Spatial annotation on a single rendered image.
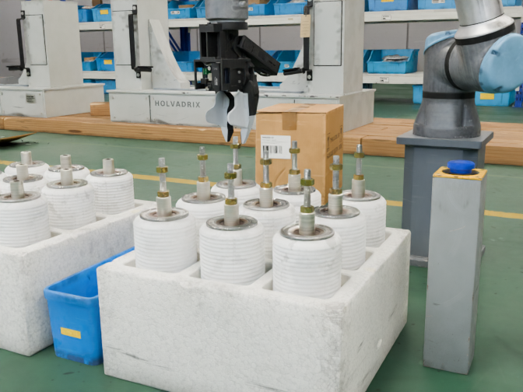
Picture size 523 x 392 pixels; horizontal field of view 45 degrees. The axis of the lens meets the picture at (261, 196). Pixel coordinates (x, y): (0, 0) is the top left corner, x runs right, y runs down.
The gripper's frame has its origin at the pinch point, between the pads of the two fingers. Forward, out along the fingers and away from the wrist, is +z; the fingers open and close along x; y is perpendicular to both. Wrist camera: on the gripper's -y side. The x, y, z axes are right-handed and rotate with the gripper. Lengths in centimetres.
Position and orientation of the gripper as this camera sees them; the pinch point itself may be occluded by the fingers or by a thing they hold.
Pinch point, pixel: (238, 134)
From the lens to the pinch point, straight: 116.2
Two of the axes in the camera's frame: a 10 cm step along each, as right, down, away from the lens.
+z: 0.1, 9.7, 2.3
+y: -6.7, 1.8, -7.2
